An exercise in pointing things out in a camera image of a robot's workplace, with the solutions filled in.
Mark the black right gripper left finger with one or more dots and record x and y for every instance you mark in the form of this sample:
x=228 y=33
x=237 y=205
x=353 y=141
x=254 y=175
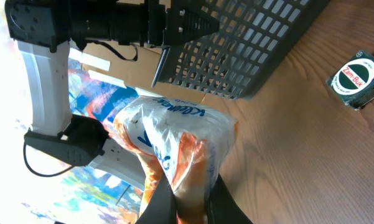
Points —
x=161 y=209

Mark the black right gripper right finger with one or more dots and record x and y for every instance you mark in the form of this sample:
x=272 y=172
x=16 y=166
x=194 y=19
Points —
x=221 y=207

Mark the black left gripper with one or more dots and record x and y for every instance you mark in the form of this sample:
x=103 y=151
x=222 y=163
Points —
x=145 y=23

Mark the orange tissue pack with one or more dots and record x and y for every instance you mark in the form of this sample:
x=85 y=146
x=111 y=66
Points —
x=181 y=141

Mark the green Zam-Buk tin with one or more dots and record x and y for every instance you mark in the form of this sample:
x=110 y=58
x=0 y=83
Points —
x=353 y=83

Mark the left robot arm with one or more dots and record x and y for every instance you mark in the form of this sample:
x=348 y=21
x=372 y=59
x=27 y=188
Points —
x=44 y=30

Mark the dark grey plastic mesh basket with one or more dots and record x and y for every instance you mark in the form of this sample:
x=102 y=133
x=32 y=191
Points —
x=253 y=38

